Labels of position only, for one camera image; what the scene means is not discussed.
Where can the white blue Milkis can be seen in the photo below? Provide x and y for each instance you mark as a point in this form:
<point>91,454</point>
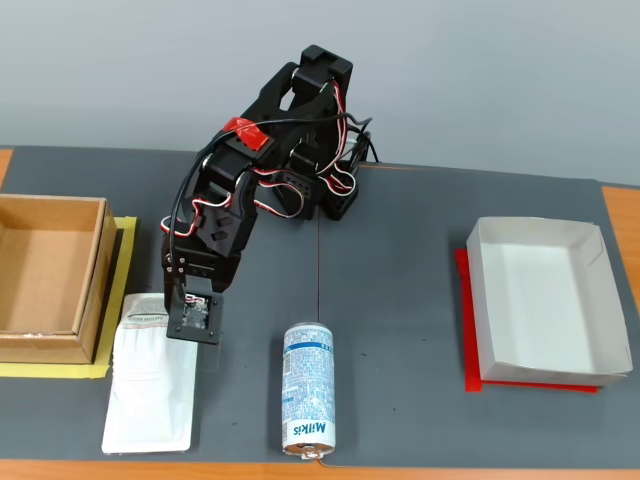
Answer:
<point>309,380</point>

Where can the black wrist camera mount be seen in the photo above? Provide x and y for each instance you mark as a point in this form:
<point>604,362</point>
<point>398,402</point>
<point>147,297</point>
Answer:
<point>195,337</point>

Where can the light gray paper box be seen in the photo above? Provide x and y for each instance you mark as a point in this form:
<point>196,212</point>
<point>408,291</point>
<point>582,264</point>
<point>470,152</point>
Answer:
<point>540,300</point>

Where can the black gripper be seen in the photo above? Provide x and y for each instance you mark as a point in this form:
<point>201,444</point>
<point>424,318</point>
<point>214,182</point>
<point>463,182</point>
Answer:
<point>209,265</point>

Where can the red tape strip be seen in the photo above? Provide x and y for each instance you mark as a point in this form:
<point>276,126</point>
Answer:
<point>245,132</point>

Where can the dark gray table mat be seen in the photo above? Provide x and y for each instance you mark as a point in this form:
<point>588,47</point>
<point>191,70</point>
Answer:
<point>240,400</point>
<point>400,300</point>

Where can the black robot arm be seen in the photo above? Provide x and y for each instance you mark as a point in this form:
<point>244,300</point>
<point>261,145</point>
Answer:
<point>325,62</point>

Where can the red paper sheet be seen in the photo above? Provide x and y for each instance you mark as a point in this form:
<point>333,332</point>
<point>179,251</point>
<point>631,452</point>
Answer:
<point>466,320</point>

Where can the yellow tape frame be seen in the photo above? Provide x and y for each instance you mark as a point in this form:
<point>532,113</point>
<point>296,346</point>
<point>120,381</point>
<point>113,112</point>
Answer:
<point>50,371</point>

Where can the brown cardboard box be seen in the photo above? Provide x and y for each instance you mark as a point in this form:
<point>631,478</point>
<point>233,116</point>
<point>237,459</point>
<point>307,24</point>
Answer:
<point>45,260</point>

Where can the white sandwich pouch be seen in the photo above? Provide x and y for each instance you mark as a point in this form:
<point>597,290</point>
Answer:
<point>150,395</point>

